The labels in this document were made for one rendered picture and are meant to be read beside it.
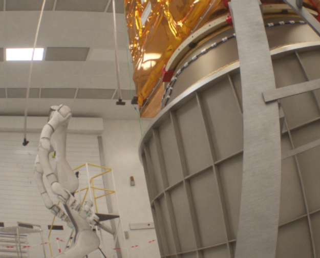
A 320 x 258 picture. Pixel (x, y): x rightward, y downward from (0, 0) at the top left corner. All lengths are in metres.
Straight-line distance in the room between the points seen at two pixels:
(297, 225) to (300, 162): 0.27
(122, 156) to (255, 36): 9.52
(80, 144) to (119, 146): 1.32
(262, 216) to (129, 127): 10.15
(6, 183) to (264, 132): 8.94
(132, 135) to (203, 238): 9.14
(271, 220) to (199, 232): 1.01
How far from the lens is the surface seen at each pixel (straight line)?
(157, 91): 2.65
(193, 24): 2.18
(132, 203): 9.63
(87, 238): 1.94
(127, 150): 10.19
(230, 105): 1.43
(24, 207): 9.03
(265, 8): 1.98
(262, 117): 0.54
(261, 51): 0.62
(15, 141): 9.71
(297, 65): 1.45
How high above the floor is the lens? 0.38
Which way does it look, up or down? 25 degrees up
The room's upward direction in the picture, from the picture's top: 11 degrees counter-clockwise
